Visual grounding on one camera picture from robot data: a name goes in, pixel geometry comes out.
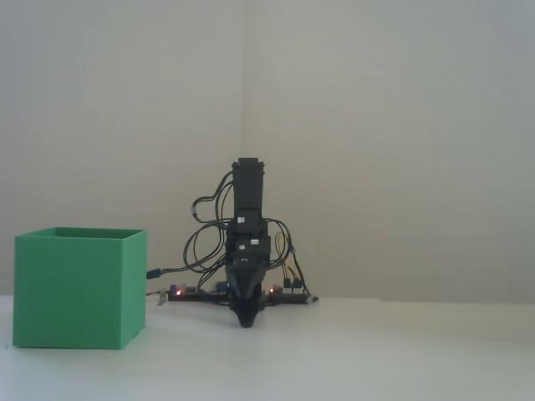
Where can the motor driver board white connectors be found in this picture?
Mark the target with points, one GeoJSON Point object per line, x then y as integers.
{"type": "Point", "coordinates": [288, 294]}

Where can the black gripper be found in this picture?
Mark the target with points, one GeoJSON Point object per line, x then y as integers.
{"type": "Point", "coordinates": [251, 255]}

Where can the grey tape strip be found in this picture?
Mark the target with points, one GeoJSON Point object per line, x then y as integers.
{"type": "Point", "coordinates": [161, 298]}

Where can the green plastic bin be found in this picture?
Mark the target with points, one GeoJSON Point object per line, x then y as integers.
{"type": "Point", "coordinates": [71, 292]}

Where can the blue controller board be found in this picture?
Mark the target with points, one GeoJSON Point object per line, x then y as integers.
{"type": "Point", "coordinates": [196, 292]}

